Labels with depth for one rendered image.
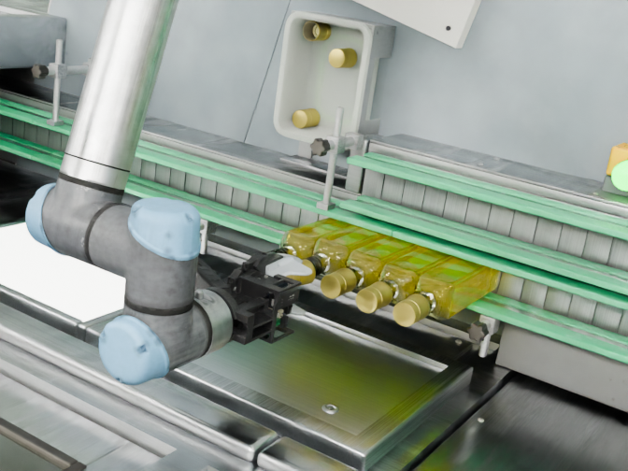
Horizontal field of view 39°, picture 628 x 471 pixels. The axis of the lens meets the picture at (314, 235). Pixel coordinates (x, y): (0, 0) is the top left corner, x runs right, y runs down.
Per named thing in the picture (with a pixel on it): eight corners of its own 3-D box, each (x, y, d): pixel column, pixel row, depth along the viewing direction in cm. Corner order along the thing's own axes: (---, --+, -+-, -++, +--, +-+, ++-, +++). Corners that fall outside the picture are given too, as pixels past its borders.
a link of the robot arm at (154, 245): (90, 193, 92) (84, 291, 96) (170, 221, 87) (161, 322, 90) (141, 184, 99) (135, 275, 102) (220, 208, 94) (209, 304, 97)
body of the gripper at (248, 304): (296, 333, 113) (240, 361, 104) (243, 312, 118) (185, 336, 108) (305, 278, 111) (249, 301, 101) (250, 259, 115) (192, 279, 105)
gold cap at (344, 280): (334, 287, 126) (317, 294, 123) (337, 264, 125) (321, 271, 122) (354, 294, 125) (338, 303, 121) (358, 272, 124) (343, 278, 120)
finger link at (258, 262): (283, 278, 119) (245, 302, 112) (273, 274, 119) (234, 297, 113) (285, 246, 117) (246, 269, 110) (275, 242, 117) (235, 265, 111)
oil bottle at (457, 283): (463, 279, 141) (404, 314, 124) (469, 247, 140) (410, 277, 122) (495, 290, 139) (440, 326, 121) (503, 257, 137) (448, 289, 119)
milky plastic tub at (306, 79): (296, 129, 168) (270, 133, 161) (312, 9, 161) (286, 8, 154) (375, 149, 160) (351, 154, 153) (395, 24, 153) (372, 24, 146)
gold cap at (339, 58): (342, 46, 158) (329, 46, 154) (359, 49, 156) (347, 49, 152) (338, 65, 159) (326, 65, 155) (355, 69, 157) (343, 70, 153)
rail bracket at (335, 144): (339, 199, 150) (299, 211, 140) (354, 103, 145) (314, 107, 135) (354, 204, 149) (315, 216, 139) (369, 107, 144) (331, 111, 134)
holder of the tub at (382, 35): (294, 155, 170) (272, 160, 163) (315, 11, 162) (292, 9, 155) (371, 177, 162) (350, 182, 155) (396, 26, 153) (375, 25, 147)
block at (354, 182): (360, 183, 156) (340, 189, 150) (368, 131, 153) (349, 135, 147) (378, 188, 154) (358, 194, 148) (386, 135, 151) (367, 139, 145)
